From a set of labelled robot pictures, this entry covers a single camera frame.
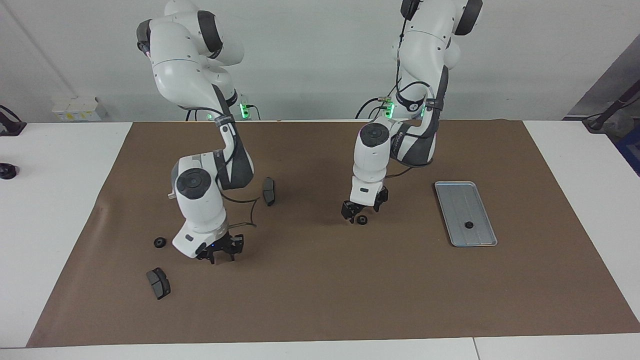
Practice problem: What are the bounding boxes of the silver ribbed metal tray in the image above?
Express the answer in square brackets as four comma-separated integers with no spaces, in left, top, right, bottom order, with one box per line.
[434,181,499,248]

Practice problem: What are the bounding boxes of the single grey brake pad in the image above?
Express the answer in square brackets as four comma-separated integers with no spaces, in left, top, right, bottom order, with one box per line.
[262,176,277,207]

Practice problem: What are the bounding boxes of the brown table mat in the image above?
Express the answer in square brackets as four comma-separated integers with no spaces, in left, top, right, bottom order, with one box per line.
[26,119,640,349]

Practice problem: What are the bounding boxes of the black stand pole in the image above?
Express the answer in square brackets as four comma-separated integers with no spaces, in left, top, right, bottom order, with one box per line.
[582,82,640,133]

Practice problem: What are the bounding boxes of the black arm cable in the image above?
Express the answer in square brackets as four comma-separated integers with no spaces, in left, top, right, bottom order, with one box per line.
[177,105,261,230]
[385,10,446,181]

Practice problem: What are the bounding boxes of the white box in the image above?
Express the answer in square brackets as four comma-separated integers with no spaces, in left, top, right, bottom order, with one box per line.
[51,96,108,122]

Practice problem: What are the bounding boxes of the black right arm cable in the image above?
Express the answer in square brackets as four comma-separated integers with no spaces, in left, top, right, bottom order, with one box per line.
[177,105,261,230]

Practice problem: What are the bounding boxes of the stacked grey brake pads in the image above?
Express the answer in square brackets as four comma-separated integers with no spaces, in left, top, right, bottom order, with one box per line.
[146,267,172,301]

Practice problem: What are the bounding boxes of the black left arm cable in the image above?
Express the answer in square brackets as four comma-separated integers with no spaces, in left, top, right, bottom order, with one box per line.
[385,10,446,181]

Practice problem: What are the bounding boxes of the blue crate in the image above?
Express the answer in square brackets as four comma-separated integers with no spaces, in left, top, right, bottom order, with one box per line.
[617,127,640,177]

